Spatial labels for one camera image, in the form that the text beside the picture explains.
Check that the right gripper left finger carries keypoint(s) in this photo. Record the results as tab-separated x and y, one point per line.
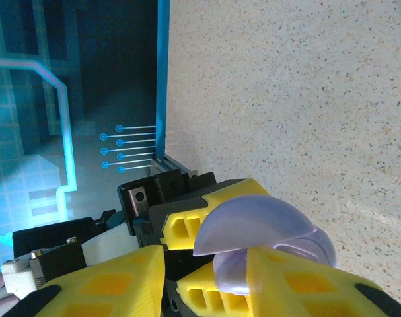
104	287

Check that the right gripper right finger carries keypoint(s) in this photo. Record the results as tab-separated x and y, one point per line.
302	290

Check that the purple earbud charging case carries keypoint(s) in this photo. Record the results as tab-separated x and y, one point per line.
253	224

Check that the blue table edge strip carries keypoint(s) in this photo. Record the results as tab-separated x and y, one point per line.
162	66

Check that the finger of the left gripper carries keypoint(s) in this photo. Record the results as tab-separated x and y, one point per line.
203	297
187	228

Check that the aluminium base beam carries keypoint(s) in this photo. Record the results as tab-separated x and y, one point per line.
164	165

